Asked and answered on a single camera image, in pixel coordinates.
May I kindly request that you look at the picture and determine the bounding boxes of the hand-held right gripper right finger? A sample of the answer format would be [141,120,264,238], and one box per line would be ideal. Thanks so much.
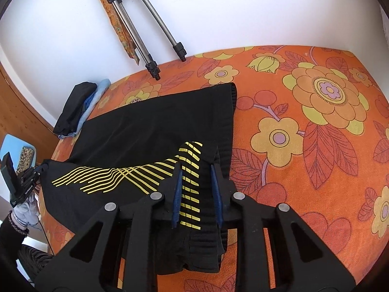
[210,164,357,292]

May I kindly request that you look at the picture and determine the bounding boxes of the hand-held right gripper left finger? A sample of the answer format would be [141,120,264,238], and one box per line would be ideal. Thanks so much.
[33,163,183,292]

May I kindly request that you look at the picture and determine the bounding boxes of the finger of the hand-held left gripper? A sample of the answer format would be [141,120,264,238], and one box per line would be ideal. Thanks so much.
[29,163,50,183]

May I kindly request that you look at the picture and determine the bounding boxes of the black pants with yellow stripes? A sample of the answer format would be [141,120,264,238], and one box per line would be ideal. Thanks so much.
[41,82,238,274]

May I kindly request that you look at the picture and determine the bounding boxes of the person's left forearm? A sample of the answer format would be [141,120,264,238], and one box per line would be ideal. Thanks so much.
[0,210,30,251]

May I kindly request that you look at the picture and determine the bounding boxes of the folded light blue pants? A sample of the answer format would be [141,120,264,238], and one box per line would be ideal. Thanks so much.
[59,78,111,140]

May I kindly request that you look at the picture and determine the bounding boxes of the person's left hand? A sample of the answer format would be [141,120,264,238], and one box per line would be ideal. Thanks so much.
[14,194,40,226]

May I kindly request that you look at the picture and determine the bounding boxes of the leopard print pouch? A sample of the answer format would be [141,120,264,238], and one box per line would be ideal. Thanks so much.
[17,146,35,174]

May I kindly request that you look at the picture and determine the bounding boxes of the light blue chair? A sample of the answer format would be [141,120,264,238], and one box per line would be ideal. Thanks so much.
[0,134,37,174]

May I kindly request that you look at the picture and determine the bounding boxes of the wooden door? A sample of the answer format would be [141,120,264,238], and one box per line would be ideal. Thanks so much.
[0,65,58,162]

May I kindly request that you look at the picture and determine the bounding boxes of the folded black garment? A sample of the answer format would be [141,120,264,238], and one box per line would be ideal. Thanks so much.
[53,82,98,137]

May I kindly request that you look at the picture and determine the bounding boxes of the dark textured shoe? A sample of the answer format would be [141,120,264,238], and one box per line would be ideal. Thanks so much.
[17,246,54,283]

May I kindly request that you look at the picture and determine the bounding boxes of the orange floral bedspread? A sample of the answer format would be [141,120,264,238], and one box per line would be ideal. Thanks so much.
[39,45,389,292]

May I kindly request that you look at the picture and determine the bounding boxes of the orange patterned hanging cloth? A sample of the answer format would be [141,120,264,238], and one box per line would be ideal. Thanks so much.
[90,0,141,65]

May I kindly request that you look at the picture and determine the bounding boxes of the metal tripod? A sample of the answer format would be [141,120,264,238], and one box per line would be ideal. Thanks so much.
[97,0,186,81]

